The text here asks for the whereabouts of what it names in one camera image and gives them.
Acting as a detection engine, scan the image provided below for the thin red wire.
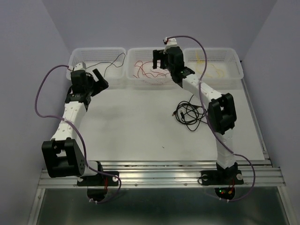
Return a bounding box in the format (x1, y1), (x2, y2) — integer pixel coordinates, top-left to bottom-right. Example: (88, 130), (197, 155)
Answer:
(132, 60), (174, 79)

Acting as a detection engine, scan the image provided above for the yellow wire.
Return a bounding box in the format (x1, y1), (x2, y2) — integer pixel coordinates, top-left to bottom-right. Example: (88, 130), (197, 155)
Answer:
(194, 49), (227, 79)

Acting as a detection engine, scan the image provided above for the thin black wire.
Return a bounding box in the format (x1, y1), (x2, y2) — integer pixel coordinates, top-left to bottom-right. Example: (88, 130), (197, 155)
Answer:
(90, 52), (126, 77)

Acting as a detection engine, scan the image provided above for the black USB cable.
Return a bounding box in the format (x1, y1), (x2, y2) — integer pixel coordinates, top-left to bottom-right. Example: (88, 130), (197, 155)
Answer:
(172, 95), (209, 133)

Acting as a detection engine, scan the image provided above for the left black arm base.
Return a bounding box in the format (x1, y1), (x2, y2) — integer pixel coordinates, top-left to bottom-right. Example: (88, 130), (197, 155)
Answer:
(76, 161), (121, 204)

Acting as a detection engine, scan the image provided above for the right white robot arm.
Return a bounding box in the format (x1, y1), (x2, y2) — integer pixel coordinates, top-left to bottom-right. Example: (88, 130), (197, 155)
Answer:
(152, 46), (241, 186)

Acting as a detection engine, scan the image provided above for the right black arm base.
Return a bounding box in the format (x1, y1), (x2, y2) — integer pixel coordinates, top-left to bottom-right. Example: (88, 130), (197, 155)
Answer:
(197, 162), (244, 201)

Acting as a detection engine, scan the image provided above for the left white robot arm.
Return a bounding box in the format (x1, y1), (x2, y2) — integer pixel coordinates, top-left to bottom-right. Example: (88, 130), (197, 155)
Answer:
(42, 67), (109, 185)

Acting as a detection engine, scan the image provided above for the left white perforated basket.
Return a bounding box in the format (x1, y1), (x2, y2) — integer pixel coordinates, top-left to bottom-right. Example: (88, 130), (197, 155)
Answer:
(68, 47), (126, 84)

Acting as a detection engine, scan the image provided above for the right white perforated basket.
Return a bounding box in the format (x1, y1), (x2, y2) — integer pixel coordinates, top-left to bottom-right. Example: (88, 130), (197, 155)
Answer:
(183, 48), (244, 85)

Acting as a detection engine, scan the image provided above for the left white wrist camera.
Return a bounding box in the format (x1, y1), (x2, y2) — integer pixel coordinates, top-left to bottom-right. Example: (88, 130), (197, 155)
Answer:
(68, 62), (86, 72)

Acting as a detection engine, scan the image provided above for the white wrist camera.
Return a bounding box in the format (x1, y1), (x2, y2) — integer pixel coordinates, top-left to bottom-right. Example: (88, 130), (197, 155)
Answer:
(163, 37), (177, 50)
(68, 62), (86, 72)

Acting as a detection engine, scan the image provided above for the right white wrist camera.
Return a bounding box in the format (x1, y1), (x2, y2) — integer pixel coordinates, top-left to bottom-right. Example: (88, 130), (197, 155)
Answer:
(163, 37), (177, 50)

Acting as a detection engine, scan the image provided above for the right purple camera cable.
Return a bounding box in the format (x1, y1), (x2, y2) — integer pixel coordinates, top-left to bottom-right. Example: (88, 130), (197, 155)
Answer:
(164, 35), (256, 203)

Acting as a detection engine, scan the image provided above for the aluminium mounting rail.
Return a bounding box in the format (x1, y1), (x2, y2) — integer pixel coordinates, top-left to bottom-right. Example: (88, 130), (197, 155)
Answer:
(38, 160), (285, 188)

